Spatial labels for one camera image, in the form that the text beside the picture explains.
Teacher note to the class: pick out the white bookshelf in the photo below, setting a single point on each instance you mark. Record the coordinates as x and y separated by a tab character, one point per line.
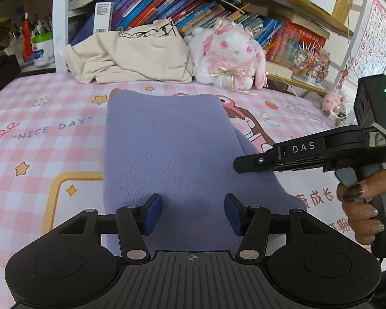
60	22

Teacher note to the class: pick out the row of colourful books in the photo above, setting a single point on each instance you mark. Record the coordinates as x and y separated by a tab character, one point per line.
154	3

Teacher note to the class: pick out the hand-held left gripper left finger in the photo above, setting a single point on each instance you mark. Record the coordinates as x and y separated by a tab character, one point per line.
152	213

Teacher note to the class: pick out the cream garment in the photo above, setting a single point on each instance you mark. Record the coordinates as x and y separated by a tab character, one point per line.
132	54

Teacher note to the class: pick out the white barcode box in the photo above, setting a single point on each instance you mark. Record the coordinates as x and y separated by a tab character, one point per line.
103	17

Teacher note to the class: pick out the purple and brown sweater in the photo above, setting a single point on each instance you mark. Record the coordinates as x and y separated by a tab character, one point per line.
167	141

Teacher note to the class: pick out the dark box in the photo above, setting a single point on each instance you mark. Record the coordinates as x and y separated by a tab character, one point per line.
1	74

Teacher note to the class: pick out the small pink plush toy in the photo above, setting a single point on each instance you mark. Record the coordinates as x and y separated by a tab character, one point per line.
332	101

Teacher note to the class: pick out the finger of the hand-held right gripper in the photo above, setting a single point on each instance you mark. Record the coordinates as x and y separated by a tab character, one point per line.
296	156

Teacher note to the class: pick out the person's right hand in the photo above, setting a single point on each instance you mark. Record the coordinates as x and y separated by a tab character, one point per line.
363	220

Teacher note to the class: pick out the pink checked bed sheet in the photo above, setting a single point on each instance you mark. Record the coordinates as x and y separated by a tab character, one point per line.
35	167

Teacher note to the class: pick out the alphabet wall poster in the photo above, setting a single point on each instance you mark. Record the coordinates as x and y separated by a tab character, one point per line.
373	38

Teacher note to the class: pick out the bunch of pens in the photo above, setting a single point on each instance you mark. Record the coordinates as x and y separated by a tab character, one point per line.
41	27

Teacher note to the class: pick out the red tassel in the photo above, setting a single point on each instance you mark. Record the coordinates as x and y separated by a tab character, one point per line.
27	43

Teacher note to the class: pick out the colourful ornament bunch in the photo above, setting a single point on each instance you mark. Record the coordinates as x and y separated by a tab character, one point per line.
310	61

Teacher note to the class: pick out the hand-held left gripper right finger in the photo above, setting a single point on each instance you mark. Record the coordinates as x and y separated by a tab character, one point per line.
233	214

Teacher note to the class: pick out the white jar with green lid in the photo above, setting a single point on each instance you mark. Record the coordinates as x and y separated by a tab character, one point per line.
43	51

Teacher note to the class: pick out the white plush bunny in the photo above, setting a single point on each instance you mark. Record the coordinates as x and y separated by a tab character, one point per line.
234	51

